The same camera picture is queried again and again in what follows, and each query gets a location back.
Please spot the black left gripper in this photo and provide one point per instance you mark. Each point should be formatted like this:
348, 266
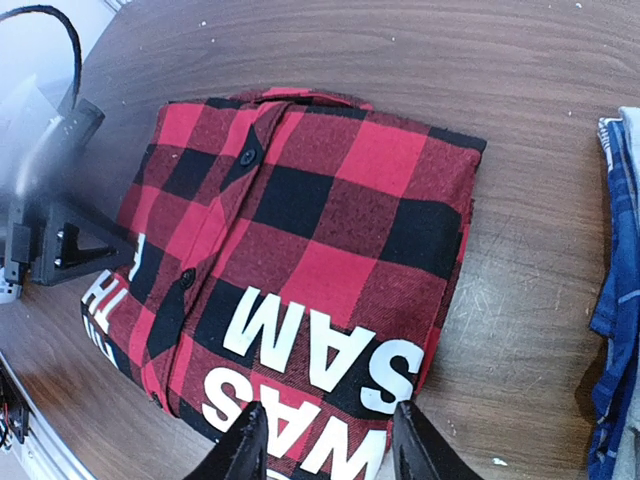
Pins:
46, 235

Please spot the grey button shirt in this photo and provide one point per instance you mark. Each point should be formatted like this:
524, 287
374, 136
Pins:
627, 463

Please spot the red black plaid shirt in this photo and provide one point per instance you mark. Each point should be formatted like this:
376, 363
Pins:
296, 248

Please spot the aluminium front rail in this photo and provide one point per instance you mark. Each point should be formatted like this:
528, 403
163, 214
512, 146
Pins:
26, 433

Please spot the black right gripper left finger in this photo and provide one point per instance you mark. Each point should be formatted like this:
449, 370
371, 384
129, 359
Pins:
241, 452

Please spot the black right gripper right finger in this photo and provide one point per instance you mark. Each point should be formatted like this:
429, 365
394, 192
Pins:
420, 452

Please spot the blue shirt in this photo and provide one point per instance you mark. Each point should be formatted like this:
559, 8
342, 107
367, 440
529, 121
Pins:
616, 315

